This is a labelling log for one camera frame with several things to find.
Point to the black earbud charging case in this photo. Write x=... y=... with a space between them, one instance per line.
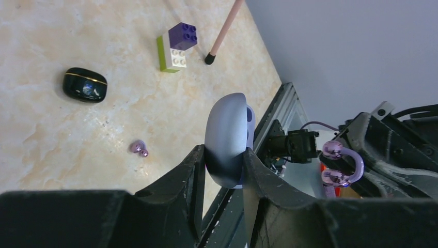
x=84 y=85

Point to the pink music stand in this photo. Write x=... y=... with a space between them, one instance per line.
x=210 y=57

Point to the grey earbud charging case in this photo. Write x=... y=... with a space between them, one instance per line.
x=230 y=131

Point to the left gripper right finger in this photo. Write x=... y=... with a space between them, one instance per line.
x=278 y=215

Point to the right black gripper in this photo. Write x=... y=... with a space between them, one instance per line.
x=400 y=155

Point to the purple and cream block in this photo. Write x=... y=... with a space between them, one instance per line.
x=172 y=46

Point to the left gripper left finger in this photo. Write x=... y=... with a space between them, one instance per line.
x=166 y=213

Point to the purple earbud pair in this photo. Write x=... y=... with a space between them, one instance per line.
x=139 y=147
x=345 y=167

